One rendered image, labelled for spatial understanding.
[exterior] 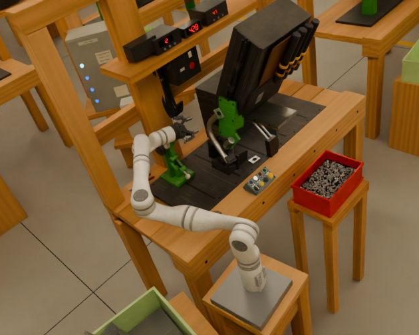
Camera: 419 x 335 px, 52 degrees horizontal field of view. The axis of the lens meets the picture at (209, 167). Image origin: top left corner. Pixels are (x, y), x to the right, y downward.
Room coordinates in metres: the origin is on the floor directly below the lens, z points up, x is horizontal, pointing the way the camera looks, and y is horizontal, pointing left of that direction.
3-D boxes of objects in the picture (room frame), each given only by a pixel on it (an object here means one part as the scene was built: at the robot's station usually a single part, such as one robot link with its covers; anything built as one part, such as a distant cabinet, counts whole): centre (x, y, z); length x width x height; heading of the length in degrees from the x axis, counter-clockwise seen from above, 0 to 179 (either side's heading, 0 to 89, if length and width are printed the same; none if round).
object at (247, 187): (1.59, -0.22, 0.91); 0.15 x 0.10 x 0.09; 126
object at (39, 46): (2.19, -0.02, 1.36); 1.49 x 0.09 x 0.97; 126
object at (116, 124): (2.24, 0.02, 1.23); 1.30 x 0.05 x 0.09; 126
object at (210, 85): (2.12, -0.20, 1.07); 0.30 x 0.18 x 0.34; 126
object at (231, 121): (1.85, -0.18, 1.17); 0.13 x 0.12 x 0.20; 126
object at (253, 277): (1.05, -0.06, 0.97); 0.09 x 0.09 x 0.17; 50
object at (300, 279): (1.05, -0.06, 0.83); 0.32 x 0.32 x 0.04; 43
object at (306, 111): (1.94, -0.20, 0.89); 1.10 x 0.42 x 0.02; 126
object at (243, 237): (1.05, -0.05, 1.13); 0.09 x 0.09 x 0.17; 58
